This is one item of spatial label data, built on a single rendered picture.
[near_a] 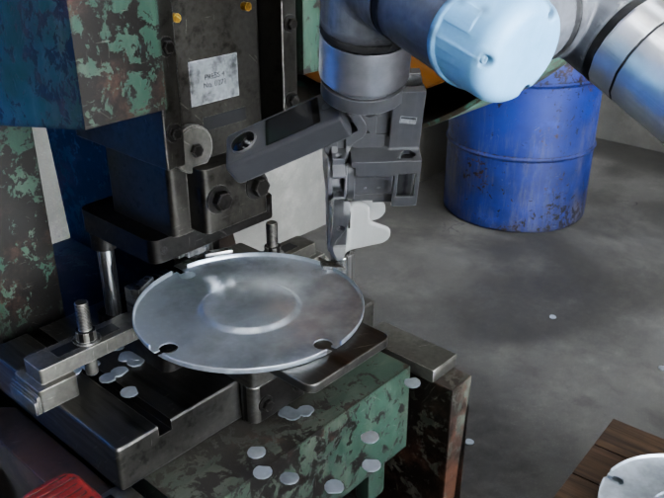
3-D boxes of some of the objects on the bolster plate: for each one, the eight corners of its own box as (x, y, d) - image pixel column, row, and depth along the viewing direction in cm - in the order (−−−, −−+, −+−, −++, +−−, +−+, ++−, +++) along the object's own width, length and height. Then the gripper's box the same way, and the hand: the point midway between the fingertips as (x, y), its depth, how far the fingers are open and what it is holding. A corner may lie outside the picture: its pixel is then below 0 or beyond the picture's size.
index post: (356, 306, 114) (357, 247, 110) (342, 314, 112) (343, 254, 108) (342, 299, 116) (342, 241, 111) (328, 307, 114) (328, 248, 109)
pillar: (125, 311, 107) (113, 217, 101) (112, 317, 105) (98, 223, 99) (116, 306, 108) (103, 213, 102) (102, 312, 107) (88, 218, 100)
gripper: (432, 107, 62) (407, 287, 77) (414, 47, 69) (394, 224, 84) (325, 110, 61) (320, 290, 76) (317, 49, 68) (314, 227, 83)
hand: (332, 249), depth 79 cm, fingers closed
